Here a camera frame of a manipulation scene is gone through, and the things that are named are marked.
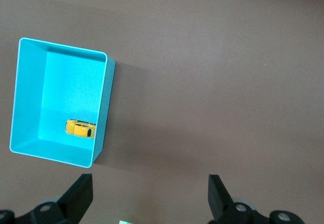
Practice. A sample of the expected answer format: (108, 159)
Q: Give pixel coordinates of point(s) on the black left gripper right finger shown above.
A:
(222, 208)

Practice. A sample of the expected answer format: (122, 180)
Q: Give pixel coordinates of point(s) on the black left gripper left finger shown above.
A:
(73, 203)

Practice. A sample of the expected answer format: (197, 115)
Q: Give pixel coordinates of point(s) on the yellow beetle toy car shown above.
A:
(81, 130)

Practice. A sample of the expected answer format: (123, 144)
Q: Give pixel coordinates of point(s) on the turquoise plastic bin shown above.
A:
(65, 82)

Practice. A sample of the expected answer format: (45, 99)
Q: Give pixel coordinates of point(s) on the brown table cover mat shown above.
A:
(202, 82)

